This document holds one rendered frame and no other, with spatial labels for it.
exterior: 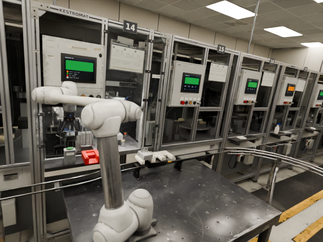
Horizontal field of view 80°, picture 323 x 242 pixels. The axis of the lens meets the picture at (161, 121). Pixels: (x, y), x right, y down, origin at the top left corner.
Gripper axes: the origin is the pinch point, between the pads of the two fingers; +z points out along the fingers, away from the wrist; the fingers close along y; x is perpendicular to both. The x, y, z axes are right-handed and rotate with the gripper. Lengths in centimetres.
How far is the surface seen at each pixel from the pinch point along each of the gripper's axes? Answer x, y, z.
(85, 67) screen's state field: -7, -12, -52
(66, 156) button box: 2.9, 2.6, 14.1
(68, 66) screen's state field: -7, 0, -51
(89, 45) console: -9, -15, -68
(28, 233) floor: -43, 31, 113
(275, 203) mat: 40, -270, 110
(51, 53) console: -9, 10, -59
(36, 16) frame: -10, 19, -81
